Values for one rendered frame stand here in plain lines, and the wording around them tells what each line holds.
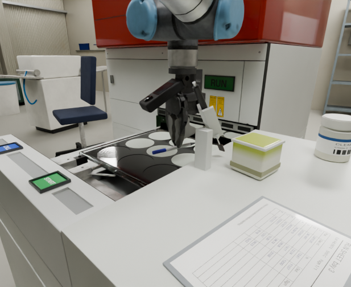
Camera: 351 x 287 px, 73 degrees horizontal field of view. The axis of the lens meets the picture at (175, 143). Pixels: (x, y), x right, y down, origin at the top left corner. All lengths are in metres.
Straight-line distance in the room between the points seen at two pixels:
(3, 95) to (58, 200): 5.68
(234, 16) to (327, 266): 0.37
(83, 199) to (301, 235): 0.33
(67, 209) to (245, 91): 0.61
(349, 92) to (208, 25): 6.05
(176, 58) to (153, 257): 0.44
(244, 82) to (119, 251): 0.63
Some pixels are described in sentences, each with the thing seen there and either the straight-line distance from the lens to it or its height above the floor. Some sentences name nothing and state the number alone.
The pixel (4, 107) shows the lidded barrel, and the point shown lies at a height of 0.16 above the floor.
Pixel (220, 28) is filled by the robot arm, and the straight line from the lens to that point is 0.43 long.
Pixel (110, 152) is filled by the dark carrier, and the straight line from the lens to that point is 0.78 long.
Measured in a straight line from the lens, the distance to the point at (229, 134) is 0.84.
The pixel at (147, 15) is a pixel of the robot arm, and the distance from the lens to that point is 0.50.
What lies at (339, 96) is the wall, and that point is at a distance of 6.43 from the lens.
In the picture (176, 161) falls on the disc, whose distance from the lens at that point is 0.69.
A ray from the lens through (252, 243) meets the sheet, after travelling 0.33.
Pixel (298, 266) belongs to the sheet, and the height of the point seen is 0.97.
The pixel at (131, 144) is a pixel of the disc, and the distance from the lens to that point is 0.83.
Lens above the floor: 1.19
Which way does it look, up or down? 20 degrees down
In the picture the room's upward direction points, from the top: straight up
